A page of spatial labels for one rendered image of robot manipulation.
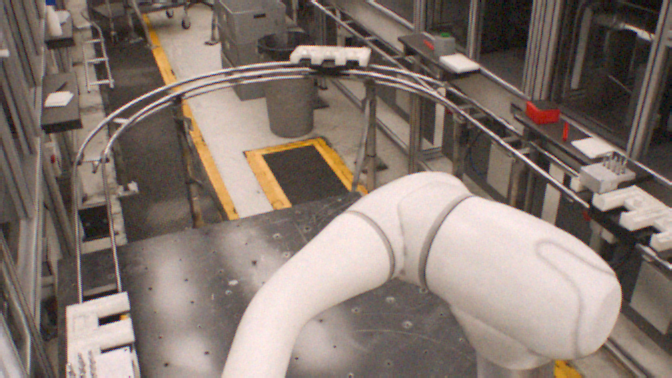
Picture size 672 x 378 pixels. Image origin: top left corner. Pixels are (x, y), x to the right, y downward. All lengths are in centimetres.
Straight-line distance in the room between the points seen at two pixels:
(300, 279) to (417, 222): 16
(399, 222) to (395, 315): 106
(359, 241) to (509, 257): 17
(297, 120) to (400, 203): 341
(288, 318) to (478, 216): 24
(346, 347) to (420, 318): 23
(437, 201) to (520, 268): 13
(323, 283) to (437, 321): 112
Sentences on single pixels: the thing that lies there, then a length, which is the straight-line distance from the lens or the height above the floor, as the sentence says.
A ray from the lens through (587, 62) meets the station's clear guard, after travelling 233.
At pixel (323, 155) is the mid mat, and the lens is 396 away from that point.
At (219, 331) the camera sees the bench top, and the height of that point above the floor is 68.
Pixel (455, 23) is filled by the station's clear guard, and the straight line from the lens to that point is 302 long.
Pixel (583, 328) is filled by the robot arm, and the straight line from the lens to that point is 70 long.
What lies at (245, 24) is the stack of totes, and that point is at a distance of 465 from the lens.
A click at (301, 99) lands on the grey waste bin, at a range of 410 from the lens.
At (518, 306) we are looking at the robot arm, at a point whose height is 146.
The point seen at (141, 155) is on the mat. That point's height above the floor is 1.
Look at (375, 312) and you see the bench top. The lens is 181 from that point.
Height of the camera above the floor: 191
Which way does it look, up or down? 32 degrees down
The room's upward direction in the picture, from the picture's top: 2 degrees counter-clockwise
